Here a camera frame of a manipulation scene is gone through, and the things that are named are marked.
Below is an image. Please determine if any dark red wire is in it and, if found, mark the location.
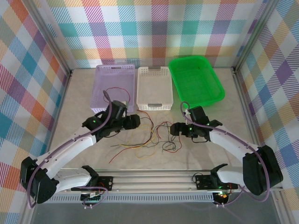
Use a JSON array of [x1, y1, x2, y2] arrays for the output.
[[155, 120, 175, 143]]

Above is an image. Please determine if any yellow wire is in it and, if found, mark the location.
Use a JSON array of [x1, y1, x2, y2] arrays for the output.
[[118, 125, 157, 148], [135, 137, 161, 160]]

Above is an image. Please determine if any white plastic basket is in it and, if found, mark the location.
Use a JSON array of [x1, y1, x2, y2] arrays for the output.
[[136, 66, 174, 112]]

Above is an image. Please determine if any purple plastic basket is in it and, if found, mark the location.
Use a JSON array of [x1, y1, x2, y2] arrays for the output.
[[90, 64, 136, 114]]

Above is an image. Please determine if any green plastic basket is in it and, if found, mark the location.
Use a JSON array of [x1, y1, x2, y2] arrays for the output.
[[168, 56, 226, 108]]

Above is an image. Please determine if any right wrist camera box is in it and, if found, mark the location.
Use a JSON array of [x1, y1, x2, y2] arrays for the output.
[[183, 108, 191, 126]]

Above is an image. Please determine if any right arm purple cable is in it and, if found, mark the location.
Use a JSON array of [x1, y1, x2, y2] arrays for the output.
[[180, 101, 273, 208]]

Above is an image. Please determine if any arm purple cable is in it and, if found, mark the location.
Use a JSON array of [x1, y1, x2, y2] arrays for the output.
[[180, 101, 273, 208], [27, 90, 112, 210]]

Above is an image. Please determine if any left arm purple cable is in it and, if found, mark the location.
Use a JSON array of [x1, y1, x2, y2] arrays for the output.
[[27, 90, 112, 210]]

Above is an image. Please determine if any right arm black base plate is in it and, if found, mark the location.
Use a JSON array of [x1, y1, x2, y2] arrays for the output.
[[195, 174, 239, 190]]

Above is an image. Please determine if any aluminium side rail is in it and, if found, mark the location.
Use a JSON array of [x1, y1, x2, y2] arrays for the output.
[[231, 67, 262, 147], [45, 69, 74, 164]]

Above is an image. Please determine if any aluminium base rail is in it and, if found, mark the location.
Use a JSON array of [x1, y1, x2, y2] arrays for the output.
[[50, 169, 283, 194]]

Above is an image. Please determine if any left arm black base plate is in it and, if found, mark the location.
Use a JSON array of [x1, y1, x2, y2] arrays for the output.
[[94, 176, 114, 191]]

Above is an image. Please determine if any grey slotted cable duct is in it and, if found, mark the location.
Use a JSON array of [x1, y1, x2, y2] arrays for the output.
[[48, 195, 215, 203]]

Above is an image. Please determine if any aluminium frame post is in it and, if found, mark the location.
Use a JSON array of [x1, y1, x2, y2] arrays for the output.
[[27, 0, 73, 77], [233, 0, 282, 74]]

